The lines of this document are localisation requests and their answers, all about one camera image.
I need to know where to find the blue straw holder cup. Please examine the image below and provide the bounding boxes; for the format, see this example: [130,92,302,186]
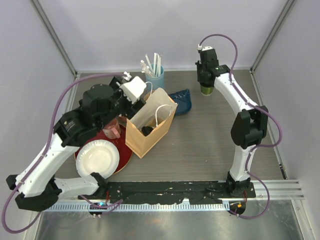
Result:
[145,66,165,91]

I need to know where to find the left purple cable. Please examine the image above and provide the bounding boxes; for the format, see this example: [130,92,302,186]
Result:
[1,72,131,235]

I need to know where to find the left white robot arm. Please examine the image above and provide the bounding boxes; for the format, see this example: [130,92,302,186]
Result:
[6,73,147,212]

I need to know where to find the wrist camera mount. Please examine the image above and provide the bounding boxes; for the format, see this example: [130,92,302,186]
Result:
[119,71,147,104]
[197,45,214,53]

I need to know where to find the brown paper cup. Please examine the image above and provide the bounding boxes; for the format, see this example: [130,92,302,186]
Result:
[145,117,160,129]

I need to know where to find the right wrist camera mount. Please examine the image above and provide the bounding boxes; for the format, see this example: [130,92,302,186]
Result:
[197,45,214,53]

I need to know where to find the red round tray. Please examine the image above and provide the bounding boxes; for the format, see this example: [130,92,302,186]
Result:
[74,125,133,175]

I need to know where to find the green paper cup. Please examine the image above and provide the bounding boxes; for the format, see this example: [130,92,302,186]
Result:
[200,85,214,96]

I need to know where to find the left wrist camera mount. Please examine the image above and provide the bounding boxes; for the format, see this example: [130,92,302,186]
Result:
[119,71,147,104]

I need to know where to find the white paper plate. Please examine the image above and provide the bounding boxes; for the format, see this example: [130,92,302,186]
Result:
[76,139,120,179]

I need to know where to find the brown paper bag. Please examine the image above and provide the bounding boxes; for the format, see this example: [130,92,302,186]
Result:
[125,87,178,158]

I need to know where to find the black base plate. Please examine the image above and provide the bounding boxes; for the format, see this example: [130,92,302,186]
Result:
[85,181,256,205]

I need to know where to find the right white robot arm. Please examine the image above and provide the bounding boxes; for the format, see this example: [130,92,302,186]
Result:
[195,46,268,198]

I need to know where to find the pink glass mug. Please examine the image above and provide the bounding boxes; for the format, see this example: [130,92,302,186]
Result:
[102,118,121,139]

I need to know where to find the blue plastic dish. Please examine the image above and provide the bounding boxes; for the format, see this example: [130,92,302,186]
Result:
[168,88,192,116]

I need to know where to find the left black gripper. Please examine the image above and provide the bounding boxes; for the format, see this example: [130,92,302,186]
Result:
[97,75,146,130]

